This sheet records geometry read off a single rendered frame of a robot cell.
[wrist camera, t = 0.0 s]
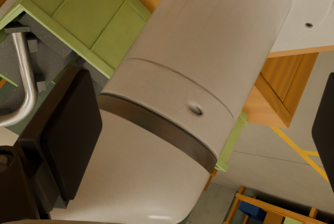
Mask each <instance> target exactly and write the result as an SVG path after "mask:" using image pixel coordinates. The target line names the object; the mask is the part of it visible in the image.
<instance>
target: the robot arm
mask: <svg viewBox="0 0 334 224"><path fill-rule="evenodd" d="M333 2H334V0H161V1H160V2H159V4H158V5H157V7H156V8H155V10H154V11H153V13H152V14H151V16H150V17H149V19H148V21H147V22H146V24H145V25H144V27H143V28H142V30H141V31H140V33H139V34H138V36H137V37H136V39H135V40H134V42H133V44H132V45H131V47H130V48H129V50H128V51H127V53H126V54H125V56H124V57H123V59H122V60H121V62H120V64H119V65H118V67H117V68H116V70H115V71H114V73H113V75H112V76H111V78H110V79H109V81H108V82H107V84H106V85H105V87H104V88H103V90H102V91H101V93H100V94H99V96H98V97H97V98H96V95H95V91H94V87H93V83H92V79H91V75H90V71H89V70H86V69H85V67H84V66H68V67H67V68H66V69H65V71H64V72H63V74H62V75H61V76H60V78H59V79H58V81H57V82H56V84H55V85H54V87H53V88H52V89H51V91H50V92H49V94H48V95H47V97H46V98H45V100H44V101H43V102H42V104H41V105H40V107H39V108H38V110H37V111H36V113H35V114H34V115H33V117H32V118H31V120H30V121H29V123H28V124H27V126H26V127H25V128H24V130H23V131H22V133H21V134H20V136H19V137H18V139H17V140H16V142H15V143H14V145H13V146H7V145H4V146H0V224H177V223H179V222H181V221H182V220H184V219H185V218H186V217H187V216H188V214H189V213H190V211H191V210H192V209H193V207H194V206H195V204H196V202H197V201H198V199H199V197H200V195H201V193H202V191H203V189H204V187H205V185H206V183H207V181H208V179H209V177H210V175H211V173H212V171H213V169H214V167H215V165H216V163H217V161H218V159H219V157H220V155H221V153H222V151H223V148H224V146H225V144H226V142H227V140H228V138H229V136H230V134H231V132H232V130H233V128H234V126H235V124H236V121H237V119H238V117H239V115H240V113H241V111H242V109H243V107H244V105H245V103H246V101H247V99H248V96H249V94H250V92H251V90H252V88H253V86H254V84H255V82H256V80H257V78H258V76H259V73H260V71H261V69H262V67H263V65H264V63H265V61H266V59H267V57H268V55H269V53H270V51H271V48H272V46H283V45H287V44H292V43H295V42H298V41H300V40H303V39H305V38H306V37H308V36H310V35H311V34H313V33H314V32H315V31H316V30H317V29H318V28H319V27H320V26H321V25H322V24H323V22H324V21H325V19H326V18H327V16H328V15H329V12H330V10H331V8H332V5H333ZM312 138H313V141H314V144H315V146H316V149H317V151H318V154H319V157H320V159H321V162H322V164H323V167H324V169H325V172H326V175H327V177H328V180H329V182H330V185H331V188H332V190H333V193H334V73H333V72H332V73H330V75H329V77H328V80H327V83H326V86H325V89H324V93H323V95H322V98H321V101H320V104H319V107H318V111H317V114H316V117H315V120H314V123H313V126H312Z"/></svg>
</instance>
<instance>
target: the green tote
mask: <svg viewBox="0 0 334 224"><path fill-rule="evenodd" d="M23 11H25V12H27V13H28V14H29V15H30V16H32V17H33V18H34V19H35V20H37V21H38V22H39V23H40V24H42V25H43V26H44V27H45V28H47V29H48V30H49V31H50V32H51V33H53V34H54V35H55V36H56V37H58V38H59V39H60V40H61V41H63V42H64V43H65V44H66V45H68V46H69V47H70V48H71V49H73V50H74V51H75V52H76V53H78V54H79V55H80V56H81V57H82V58H84V59H85V60H86V61H87V62H89V63H90V64H91V65H92V66H94V67H95V68H96V69H97V70H99V71H100V72H101V73H102V74H104V75H105V76H106V77H107V78H109V79H110V78H111V76H112V75H113V73H114V71H115V70H116V68H117V67H118V65H119V64H120V62H121V60H122V59H123V57H124V56H125V54H126V53H127V51H128V50H129V48H130V47H131V45H132V44H133V42H134V40H135V39H136V37H137V36H138V34H139V33H140V31H141V30H142V28H143V27H144V25H145V24H146V22H147V21H148V19H149V17H150V16H151V13H150V12H149V11H148V9H147V8H146V7H145V6H144V5H143V4H142V3H141V2H140V1H139V0H17V1H16V2H15V3H14V4H13V5H12V6H11V8H10V9H9V10H8V11H7V12H6V13H5V15H4V16H3V17H2V18H1V19H0V43H1V42H2V41H3V40H4V39H5V38H6V37H7V36H8V35H9V34H10V33H9V34H6V33H5V30H4V27H5V26H6V25H7V24H8V23H9V22H15V21H18V15H19V14H20V13H22V12H23ZM247 119H248V115H247V114H246V113H245V112H244V111H243V110H242V111H241V113H240V115H239V117H238V119H237V121H236V124H235V126H234V128H233V130H232V132H231V134H230V136H229V138H228V140H227V142H226V144H225V146H224V148H223V151H222V153H221V155H220V157H219V159H218V161H217V163H216V165H215V167H214V168H215V169H219V170H222V171H225V172H227V170H228V167H229V166H228V165H227V162H228V160H229V158H230V156H231V153H232V151H233V149H234V147H235V145H236V143H237V140H238V138H239V136H240V134H241V132H242V129H243V127H244V125H248V121H247Z"/></svg>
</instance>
